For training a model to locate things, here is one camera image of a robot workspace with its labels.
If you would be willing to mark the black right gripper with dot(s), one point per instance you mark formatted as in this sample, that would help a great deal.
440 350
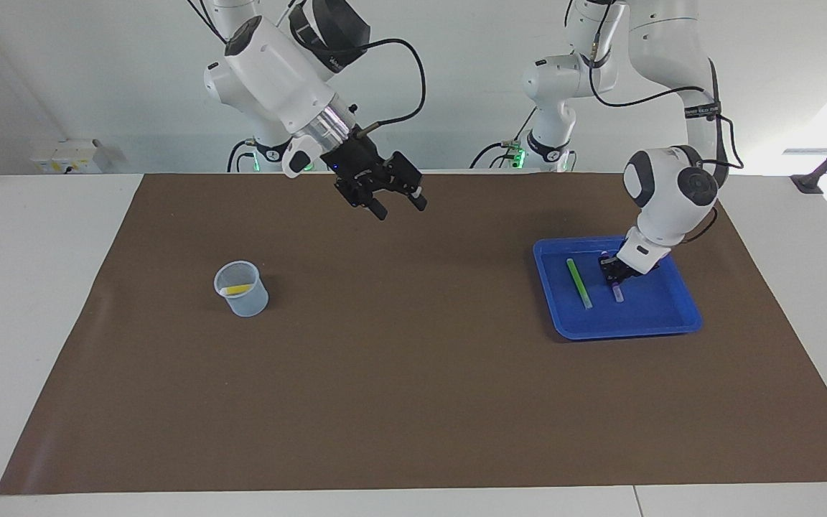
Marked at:
356 165

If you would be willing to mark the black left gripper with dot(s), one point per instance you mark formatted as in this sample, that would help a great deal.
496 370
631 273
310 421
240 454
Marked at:
616 267

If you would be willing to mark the purple marker pen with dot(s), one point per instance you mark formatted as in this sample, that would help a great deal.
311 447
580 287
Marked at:
618 294

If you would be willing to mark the green marker pen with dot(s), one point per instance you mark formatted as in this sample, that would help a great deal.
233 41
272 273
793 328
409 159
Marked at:
577 281

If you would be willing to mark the yellow marker pen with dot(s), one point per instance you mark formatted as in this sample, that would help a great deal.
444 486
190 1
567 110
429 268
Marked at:
237 289

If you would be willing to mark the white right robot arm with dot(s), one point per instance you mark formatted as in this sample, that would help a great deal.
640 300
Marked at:
277 72

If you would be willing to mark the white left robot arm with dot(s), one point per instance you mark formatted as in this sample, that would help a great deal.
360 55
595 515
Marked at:
665 208

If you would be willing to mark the blue plastic tray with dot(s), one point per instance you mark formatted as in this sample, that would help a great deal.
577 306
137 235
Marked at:
657 316

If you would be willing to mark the brown table mat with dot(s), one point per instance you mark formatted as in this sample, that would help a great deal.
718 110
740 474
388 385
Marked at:
413 373

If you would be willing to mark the translucent plastic cup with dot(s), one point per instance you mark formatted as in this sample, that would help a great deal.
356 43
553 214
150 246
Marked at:
245 307

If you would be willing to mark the white wall power box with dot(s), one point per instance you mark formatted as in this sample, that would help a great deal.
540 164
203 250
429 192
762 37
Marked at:
69 156

